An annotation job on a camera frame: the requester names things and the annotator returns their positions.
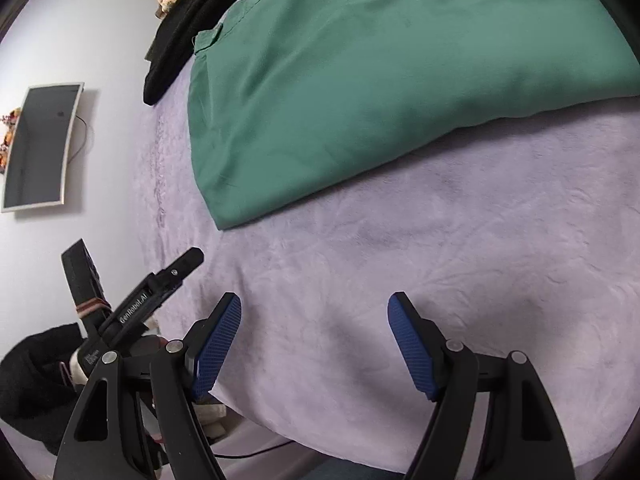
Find black folded garment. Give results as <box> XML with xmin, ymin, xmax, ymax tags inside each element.
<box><xmin>143</xmin><ymin>0</ymin><xmax>236</xmax><ymax>106</ymax></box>

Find green button-up shirt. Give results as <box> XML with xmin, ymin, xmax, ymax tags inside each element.
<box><xmin>188</xmin><ymin>0</ymin><xmax>639</xmax><ymax>230</ymax></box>

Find wall-mounted dark monitor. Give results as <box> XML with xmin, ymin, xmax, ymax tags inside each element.
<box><xmin>1</xmin><ymin>82</ymin><xmax>84</xmax><ymax>212</ymax></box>

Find lavender plush bed blanket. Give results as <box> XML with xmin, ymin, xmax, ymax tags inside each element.
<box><xmin>134</xmin><ymin>0</ymin><xmax>639</xmax><ymax>479</ymax></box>

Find black sleeve forearm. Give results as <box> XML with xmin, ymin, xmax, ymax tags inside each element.
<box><xmin>1</xmin><ymin>324</ymin><xmax>84</xmax><ymax>454</ymax></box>

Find operator left hand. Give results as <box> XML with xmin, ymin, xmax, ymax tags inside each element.
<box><xmin>58</xmin><ymin>349</ymin><xmax>88</xmax><ymax>390</ymax></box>

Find black monitor cable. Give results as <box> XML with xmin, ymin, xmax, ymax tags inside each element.
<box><xmin>67</xmin><ymin>114</ymin><xmax>89</xmax><ymax>166</ymax></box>

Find orange flower decoration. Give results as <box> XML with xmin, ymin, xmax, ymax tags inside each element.
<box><xmin>0</xmin><ymin>107</ymin><xmax>22</xmax><ymax>174</ymax></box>

